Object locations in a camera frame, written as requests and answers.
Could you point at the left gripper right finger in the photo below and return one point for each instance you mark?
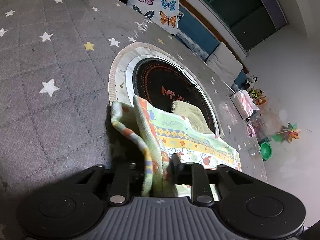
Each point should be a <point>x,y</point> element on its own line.
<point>194,175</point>

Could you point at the grey plain pillow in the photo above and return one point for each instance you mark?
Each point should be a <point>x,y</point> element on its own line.
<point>224,64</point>

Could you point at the panda plush toy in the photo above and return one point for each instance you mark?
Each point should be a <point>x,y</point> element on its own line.
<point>249,82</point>

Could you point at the orange fox plush toy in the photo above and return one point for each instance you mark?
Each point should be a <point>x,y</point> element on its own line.
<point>260,100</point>

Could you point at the round induction cooker inset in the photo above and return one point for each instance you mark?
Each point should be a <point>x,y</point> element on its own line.
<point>153,74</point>

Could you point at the green plastic bowl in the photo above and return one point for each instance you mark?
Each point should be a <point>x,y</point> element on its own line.
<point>265,151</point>

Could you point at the grey star tablecloth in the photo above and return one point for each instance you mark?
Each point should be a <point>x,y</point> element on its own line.
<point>56,57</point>

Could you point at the pink tissue pack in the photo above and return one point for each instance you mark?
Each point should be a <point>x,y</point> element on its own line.
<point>244,103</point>

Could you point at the colourful pinwheel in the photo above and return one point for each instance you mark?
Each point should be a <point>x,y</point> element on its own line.
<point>288,133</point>

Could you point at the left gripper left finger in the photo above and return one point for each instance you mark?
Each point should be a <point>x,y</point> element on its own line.
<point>127,183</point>

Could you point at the butterfly print pillow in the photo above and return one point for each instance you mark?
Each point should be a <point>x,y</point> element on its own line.
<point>164,13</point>

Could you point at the yellow bear plush toy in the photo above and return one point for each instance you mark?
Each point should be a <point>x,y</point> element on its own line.
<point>256,93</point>

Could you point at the dark window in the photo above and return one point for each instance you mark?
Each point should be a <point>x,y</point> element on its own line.
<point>250,21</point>

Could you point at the pink hair scrunchie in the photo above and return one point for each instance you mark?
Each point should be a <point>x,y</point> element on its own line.
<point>250,130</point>

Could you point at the clear plastic storage box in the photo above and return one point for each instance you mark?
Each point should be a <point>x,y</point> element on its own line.
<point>260,128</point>

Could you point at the blue sofa bench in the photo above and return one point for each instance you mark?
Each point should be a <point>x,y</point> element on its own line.
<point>202,38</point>

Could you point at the green patterned child garment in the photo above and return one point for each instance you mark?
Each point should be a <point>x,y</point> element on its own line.
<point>159,135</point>

